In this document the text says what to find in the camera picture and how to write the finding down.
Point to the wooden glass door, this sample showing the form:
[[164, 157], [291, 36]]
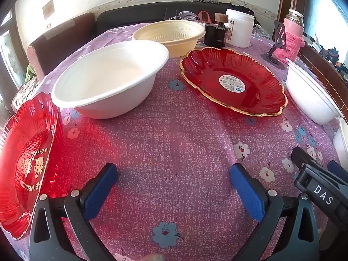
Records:
[[13, 60]]

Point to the maroon armchair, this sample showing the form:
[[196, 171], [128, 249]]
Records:
[[58, 43]]

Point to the white plastic jar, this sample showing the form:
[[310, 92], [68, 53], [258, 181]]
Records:
[[240, 25]]

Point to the large white foam bowl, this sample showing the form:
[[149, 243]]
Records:
[[112, 80]]

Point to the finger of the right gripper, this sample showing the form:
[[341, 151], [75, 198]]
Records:
[[299, 157], [337, 170]]

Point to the small wall plaque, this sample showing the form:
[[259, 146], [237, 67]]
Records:
[[48, 9]]

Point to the green cloth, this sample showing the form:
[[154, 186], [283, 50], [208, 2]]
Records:
[[30, 74]]

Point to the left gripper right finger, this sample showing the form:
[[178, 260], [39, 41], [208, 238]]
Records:
[[299, 237]]

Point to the red plastic bag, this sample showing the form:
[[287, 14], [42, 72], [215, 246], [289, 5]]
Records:
[[204, 17]]

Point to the cream plastic colander bowl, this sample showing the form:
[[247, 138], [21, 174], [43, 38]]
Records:
[[178, 36]]

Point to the dark bottle with cork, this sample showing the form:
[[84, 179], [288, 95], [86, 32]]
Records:
[[215, 33]]

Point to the black sofa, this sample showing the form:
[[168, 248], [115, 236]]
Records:
[[154, 12]]

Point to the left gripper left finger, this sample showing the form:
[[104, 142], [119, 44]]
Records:
[[48, 237]]

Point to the patterned blanket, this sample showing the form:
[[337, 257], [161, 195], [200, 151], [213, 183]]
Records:
[[25, 93]]

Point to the red plate with gold text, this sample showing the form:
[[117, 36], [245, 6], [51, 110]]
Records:
[[30, 154]]

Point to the black phone stand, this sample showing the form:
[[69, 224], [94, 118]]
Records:
[[280, 43]]

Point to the pink knit-sleeved thermos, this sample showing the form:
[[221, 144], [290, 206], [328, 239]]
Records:
[[294, 28]]

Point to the purple floral tablecloth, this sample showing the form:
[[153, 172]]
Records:
[[173, 153]]

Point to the red gold-rimmed flower plate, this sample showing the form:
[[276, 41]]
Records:
[[235, 81]]

